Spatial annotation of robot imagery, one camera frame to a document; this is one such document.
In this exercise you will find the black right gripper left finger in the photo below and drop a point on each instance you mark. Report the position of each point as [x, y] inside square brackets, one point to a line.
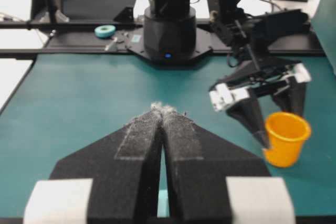
[113, 180]

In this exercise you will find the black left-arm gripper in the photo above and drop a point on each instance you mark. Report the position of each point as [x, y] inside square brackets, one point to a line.
[237, 94]

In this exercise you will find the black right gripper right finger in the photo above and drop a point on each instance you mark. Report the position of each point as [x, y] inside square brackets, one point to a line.
[211, 180]

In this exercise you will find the orange plastic cup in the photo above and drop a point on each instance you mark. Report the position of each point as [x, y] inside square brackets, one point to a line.
[287, 133]

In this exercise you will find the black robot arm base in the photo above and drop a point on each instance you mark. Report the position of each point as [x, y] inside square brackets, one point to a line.
[163, 16]

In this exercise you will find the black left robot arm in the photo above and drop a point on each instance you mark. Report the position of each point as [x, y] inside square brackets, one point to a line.
[249, 36]

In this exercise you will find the dark green board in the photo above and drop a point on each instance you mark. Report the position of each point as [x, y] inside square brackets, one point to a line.
[323, 23]

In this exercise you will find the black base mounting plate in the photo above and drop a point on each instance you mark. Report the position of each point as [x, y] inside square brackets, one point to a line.
[201, 42]

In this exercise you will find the teal tape roll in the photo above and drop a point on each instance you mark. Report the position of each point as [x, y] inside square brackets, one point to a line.
[105, 31]

